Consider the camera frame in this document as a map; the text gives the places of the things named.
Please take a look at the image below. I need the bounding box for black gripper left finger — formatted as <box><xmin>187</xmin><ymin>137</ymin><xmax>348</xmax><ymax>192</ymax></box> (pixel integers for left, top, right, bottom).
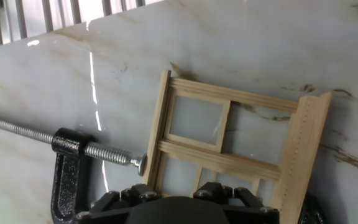
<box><xmin>75</xmin><ymin>183</ymin><xmax>162</xmax><ymax>224</ymax></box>

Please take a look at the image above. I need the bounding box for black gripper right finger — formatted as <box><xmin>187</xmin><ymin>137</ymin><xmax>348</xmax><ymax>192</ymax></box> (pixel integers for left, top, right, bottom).
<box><xmin>193</xmin><ymin>181</ymin><xmax>280</xmax><ymax>224</ymax></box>

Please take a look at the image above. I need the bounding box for small wooden sliding sash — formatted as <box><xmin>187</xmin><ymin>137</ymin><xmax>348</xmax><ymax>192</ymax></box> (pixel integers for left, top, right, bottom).
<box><xmin>163</xmin><ymin>89</ymin><xmax>231</xmax><ymax>153</ymax></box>
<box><xmin>192</xmin><ymin>164</ymin><xmax>261</xmax><ymax>202</ymax></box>

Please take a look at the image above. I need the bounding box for black C-clamp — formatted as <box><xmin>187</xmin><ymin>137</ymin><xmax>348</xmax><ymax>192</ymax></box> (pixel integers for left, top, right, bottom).
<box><xmin>0</xmin><ymin>112</ymin><xmax>324</xmax><ymax>224</ymax></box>

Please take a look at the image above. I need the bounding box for white marble pattern board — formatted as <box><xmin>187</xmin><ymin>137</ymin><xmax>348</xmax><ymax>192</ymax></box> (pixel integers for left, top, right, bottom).
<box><xmin>0</xmin><ymin>0</ymin><xmax>358</xmax><ymax>224</ymax></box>

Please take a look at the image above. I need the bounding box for small wooden window frame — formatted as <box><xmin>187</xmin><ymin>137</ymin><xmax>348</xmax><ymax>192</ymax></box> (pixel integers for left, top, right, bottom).
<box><xmin>140</xmin><ymin>69</ymin><xmax>333</xmax><ymax>224</ymax></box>

